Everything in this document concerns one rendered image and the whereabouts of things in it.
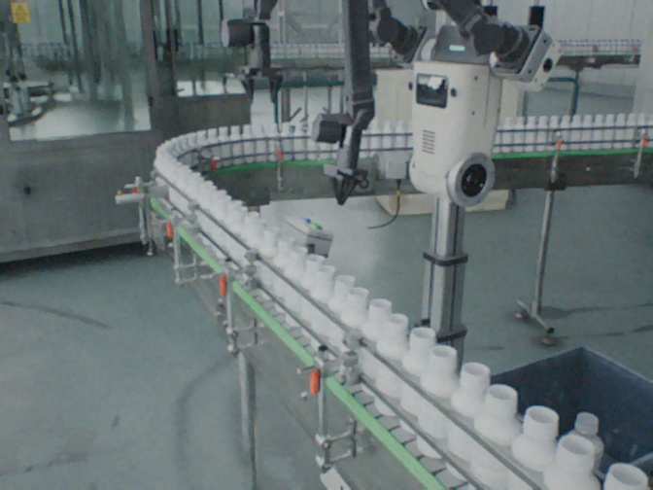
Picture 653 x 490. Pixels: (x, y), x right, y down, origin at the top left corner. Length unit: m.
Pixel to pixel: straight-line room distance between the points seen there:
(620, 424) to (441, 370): 0.64
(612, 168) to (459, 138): 1.83
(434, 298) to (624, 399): 0.72
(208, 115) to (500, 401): 5.91
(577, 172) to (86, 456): 2.58
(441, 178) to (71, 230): 3.16
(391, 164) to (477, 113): 1.11
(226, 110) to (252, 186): 3.80
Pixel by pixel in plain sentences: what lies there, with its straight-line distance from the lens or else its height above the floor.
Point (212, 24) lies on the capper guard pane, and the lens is 6.55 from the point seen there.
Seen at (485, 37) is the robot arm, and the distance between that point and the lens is 1.55.
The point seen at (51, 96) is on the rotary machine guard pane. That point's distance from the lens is 4.36.
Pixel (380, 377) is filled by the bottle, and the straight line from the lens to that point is 1.03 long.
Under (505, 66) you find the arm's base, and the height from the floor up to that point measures 1.50.
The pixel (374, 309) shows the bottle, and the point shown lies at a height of 1.16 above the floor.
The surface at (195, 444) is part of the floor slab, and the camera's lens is 2.70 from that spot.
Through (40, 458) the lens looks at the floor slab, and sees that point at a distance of 2.81.
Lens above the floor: 1.61
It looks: 20 degrees down
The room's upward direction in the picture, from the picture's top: straight up
